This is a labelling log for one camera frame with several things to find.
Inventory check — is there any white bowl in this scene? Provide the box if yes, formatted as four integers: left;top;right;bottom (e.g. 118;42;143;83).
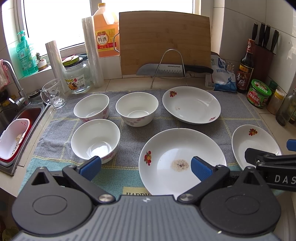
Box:
73;93;109;122
115;92;159;128
71;119;120;164

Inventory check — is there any large white plate front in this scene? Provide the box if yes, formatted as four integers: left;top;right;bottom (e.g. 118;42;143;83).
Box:
138;128;226;198

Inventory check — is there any white plate flower print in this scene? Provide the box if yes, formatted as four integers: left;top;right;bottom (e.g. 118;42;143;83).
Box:
162;86;221;125

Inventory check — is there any steel kitchen sink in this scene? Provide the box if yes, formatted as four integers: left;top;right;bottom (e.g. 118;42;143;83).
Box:
1;103;49;176

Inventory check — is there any clear oil bottle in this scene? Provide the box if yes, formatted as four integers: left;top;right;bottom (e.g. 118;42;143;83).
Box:
275;88;296;126

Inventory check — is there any grey checked towel mat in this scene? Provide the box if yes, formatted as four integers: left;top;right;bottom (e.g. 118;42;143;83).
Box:
22;91;269;197

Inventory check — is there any yellow lid spice jar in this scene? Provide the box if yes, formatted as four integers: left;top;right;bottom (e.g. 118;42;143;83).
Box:
267;89;285;114

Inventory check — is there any green lid sauce jar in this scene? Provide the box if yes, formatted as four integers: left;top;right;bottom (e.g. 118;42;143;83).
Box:
246;79;272;108

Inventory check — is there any dark vinegar bottle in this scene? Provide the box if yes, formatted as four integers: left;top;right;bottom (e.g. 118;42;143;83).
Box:
236;39;255;93

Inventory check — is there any white red sink basket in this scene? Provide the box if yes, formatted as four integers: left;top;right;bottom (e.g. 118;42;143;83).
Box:
0;118;31;163

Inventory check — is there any white blue salt bag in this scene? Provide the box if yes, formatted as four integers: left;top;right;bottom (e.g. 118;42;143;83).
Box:
205;53;237;93

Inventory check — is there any clear glass mug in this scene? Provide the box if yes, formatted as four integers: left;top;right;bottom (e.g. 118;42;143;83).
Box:
40;79;66;109

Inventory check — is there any metal sink faucet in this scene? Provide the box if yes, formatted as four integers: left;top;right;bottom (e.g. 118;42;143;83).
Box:
3;60;31;107

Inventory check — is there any glass jar green lid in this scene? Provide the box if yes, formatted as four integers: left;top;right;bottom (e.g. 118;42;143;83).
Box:
62;55;91;94

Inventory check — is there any knife block with knives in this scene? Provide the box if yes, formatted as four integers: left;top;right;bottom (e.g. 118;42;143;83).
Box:
252;23;279;82

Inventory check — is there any small potted plant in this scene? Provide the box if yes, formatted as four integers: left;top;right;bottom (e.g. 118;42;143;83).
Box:
36;53;48;71

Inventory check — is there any plastic wrap roll short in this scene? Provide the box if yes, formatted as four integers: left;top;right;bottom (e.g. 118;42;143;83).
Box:
45;41;70;93

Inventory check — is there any green dish soap bottle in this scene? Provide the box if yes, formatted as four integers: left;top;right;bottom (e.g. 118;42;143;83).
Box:
16;30;38;76

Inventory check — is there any plastic wrap roll tall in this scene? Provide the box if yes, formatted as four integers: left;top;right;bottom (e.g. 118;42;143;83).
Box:
82;16;104;88

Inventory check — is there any pink cloth on faucet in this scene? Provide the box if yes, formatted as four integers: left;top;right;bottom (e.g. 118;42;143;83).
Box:
0;59;10;90

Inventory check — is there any bamboo cutting board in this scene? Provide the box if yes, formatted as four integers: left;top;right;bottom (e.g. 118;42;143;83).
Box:
119;11;211;75

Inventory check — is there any orange cooking wine jug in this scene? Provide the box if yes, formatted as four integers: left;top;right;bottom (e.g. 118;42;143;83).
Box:
93;3;119;58

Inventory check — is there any kitchen knife black handle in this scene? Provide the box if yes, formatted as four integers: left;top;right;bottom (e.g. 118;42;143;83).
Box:
136;63;214;77

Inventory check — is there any metal wire rack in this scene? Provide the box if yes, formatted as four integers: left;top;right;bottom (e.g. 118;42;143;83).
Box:
150;49;188;90

